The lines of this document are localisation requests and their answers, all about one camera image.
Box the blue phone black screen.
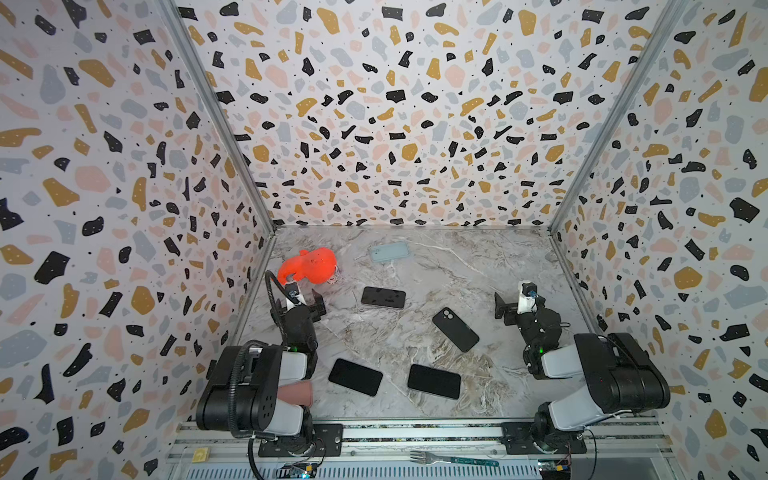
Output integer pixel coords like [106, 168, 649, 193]
[407, 364, 461, 400]

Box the red plush toy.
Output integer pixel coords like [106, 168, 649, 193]
[277, 248, 337, 285]

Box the aluminium rail frame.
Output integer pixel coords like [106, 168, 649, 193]
[161, 418, 685, 480]

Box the silver fork green handle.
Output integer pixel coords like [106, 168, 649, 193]
[409, 451, 500, 468]

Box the black phone left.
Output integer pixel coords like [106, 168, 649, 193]
[328, 359, 383, 397]

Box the black phone case camera cutout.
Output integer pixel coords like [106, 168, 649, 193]
[432, 307, 479, 353]

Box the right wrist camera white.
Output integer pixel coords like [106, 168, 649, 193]
[517, 282, 539, 314]

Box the yellow sticker tag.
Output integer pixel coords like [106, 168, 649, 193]
[191, 447, 210, 463]

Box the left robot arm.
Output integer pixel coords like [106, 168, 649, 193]
[195, 292, 326, 442]

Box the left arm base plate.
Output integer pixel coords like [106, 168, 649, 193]
[257, 423, 344, 460]

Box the light blue phone case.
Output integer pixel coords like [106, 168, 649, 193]
[369, 241, 411, 263]

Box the left circuit board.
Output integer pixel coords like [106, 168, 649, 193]
[277, 463, 318, 479]

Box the right circuit board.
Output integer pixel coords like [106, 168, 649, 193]
[537, 461, 571, 480]

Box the black phone case far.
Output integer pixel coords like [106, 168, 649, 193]
[361, 286, 406, 309]

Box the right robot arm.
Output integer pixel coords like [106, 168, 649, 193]
[494, 282, 671, 442]

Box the circuit board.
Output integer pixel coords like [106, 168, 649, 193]
[277, 463, 318, 479]
[537, 461, 571, 480]

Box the pink phone case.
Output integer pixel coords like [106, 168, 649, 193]
[277, 381, 314, 407]

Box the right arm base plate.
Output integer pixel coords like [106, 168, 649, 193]
[500, 422, 587, 455]

